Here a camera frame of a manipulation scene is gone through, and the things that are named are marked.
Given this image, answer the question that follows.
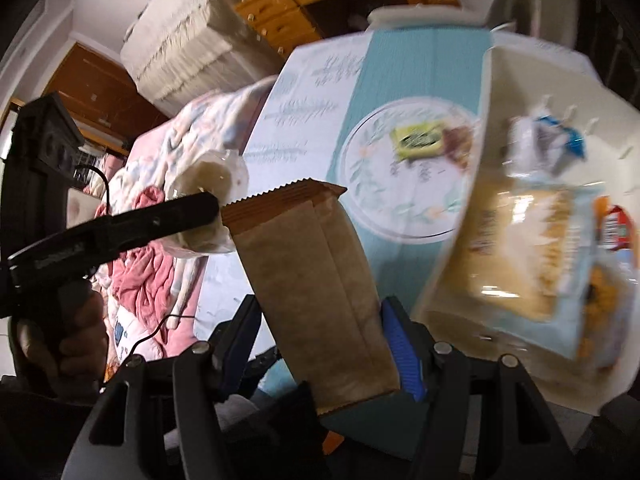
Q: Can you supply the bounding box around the blue leaf print tablecloth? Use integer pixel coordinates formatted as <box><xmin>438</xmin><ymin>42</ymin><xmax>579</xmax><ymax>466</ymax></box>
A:
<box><xmin>192</xmin><ymin>27</ymin><xmax>601</xmax><ymax>411</ymax></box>

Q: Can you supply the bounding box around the white lace dust cover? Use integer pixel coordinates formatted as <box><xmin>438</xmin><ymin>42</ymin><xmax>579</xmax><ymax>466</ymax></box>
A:
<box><xmin>120</xmin><ymin>0</ymin><xmax>286</xmax><ymax>116</ymax></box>

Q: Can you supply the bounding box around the pink cloth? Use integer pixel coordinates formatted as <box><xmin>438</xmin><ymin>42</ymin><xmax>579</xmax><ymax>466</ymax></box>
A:
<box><xmin>82</xmin><ymin>185</ymin><xmax>201</xmax><ymax>306</ymax></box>

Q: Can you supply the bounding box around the clear nut snack packet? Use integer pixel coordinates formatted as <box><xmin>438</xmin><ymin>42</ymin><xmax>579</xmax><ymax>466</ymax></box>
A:
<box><xmin>442</xmin><ymin>122</ymin><xmax>476</xmax><ymax>166</ymax></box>

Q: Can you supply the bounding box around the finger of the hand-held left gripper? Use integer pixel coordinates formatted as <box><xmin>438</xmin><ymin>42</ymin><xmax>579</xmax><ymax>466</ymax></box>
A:
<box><xmin>102</xmin><ymin>192</ymin><xmax>221</xmax><ymax>253</ymax></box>

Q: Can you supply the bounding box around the orange snack packet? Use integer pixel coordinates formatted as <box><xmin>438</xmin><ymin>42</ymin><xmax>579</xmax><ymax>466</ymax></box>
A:
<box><xmin>220</xmin><ymin>177</ymin><xmax>401</xmax><ymax>416</ymax></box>

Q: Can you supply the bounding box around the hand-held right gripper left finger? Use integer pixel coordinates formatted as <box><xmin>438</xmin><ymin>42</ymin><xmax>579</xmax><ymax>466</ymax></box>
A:
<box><xmin>62</xmin><ymin>295</ymin><xmax>261</xmax><ymax>480</ymax></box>

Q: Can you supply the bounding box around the white plastic bin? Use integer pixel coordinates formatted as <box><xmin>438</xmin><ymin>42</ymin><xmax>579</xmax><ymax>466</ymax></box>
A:
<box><xmin>410</xmin><ymin>45</ymin><xmax>640</xmax><ymax>416</ymax></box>

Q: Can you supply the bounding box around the yellow snack packet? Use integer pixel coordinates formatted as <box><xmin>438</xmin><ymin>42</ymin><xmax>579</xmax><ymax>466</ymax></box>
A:
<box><xmin>390</xmin><ymin>120</ymin><xmax>448</xmax><ymax>161</ymax></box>

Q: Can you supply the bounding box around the black cable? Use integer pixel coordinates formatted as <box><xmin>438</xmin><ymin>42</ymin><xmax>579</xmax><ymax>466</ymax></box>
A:
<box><xmin>75</xmin><ymin>164</ymin><xmax>198</xmax><ymax>386</ymax></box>

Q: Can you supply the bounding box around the red blue cookie packet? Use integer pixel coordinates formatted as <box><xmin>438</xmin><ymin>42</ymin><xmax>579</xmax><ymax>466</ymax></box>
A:
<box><xmin>575</xmin><ymin>195</ymin><xmax>640</xmax><ymax>366</ymax></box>

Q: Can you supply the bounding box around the cream sandwich packet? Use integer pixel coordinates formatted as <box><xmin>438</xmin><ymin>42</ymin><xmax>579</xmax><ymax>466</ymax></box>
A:
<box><xmin>452</xmin><ymin>180</ymin><xmax>601</xmax><ymax>356</ymax></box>

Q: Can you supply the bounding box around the pastel fleece blanket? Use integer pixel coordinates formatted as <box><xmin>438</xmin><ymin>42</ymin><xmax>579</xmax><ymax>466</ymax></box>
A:
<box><xmin>82</xmin><ymin>75</ymin><xmax>281</xmax><ymax>361</ymax></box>

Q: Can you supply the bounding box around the clear pastry packet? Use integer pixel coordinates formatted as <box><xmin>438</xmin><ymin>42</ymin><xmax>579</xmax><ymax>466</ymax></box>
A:
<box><xmin>165</xmin><ymin>149</ymin><xmax>250</xmax><ymax>260</ymax></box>

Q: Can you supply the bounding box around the brown wooden wardrobe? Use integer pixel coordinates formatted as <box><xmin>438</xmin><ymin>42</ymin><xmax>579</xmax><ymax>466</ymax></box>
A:
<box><xmin>42</xmin><ymin>42</ymin><xmax>171</xmax><ymax>156</ymax></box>

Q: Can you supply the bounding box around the wooden desk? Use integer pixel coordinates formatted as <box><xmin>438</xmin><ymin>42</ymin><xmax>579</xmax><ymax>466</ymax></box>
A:
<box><xmin>235</xmin><ymin>0</ymin><xmax>461</xmax><ymax>53</ymax></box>

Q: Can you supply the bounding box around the person's left hand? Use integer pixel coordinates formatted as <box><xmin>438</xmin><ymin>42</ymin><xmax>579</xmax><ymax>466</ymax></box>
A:
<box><xmin>12</xmin><ymin>287</ymin><xmax>108</xmax><ymax>391</ymax></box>

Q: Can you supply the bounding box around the blue white snack packet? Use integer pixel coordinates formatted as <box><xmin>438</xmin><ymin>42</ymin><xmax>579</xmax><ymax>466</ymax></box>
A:
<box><xmin>507</xmin><ymin>115</ymin><xmax>587</xmax><ymax>176</ymax></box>

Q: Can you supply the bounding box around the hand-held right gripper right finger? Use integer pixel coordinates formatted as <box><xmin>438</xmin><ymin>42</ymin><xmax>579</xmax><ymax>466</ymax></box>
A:
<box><xmin>380</xmin><ymin>297</ymin><xmax>576</xmax><ymax>480</ymax></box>

